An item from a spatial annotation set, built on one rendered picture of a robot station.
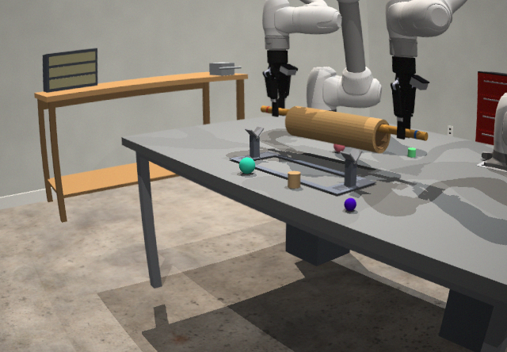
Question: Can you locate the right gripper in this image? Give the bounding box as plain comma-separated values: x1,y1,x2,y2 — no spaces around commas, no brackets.
262,50,291,117

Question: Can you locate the grey rack with two v-shaped cradles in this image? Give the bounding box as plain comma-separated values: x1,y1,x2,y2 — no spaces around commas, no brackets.
230,127,376,195

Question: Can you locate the orange bar with blue band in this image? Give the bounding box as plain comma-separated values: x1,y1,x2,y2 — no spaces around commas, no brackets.
261,105,428,141

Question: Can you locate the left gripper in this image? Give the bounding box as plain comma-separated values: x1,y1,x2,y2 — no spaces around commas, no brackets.
391,56,417,140

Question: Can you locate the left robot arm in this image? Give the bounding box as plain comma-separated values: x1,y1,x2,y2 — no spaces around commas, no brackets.
386,0,507,170

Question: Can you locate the teal sphere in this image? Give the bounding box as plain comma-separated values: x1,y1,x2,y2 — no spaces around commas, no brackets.
239,158,255,174

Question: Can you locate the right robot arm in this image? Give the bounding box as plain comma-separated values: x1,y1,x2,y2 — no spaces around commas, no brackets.
262,0,382,112

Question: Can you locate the purple ball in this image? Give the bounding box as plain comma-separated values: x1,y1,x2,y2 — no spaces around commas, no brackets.
344,198,356,211

